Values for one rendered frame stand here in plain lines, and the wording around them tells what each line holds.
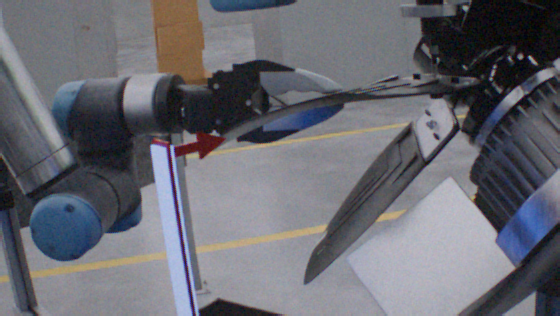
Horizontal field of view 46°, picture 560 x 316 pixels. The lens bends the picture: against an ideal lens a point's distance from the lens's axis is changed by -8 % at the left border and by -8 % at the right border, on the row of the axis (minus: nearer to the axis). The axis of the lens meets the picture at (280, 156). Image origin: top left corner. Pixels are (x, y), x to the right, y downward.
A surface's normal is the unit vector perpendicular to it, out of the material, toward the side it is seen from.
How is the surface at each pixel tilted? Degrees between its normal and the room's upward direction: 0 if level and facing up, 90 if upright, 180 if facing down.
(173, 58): 90
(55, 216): 90
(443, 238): 56
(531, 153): 74
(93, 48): 90
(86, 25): 90
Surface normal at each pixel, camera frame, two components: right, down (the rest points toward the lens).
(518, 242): -0.83, 0.36
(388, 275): -0.27, -0.33
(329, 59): 0.23, 0.22
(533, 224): -0.76, 0.20
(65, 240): -0.10, 0.26
